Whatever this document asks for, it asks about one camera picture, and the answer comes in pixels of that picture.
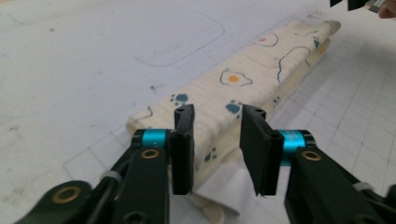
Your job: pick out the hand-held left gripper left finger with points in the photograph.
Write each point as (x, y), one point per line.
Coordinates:
(183, 155)

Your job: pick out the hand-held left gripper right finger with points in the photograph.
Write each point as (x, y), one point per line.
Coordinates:
(258, 155)

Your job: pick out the cream patterned cloth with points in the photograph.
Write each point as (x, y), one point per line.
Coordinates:
(258, 62)

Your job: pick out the white grid mat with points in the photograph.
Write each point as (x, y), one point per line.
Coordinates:
(93, 46)

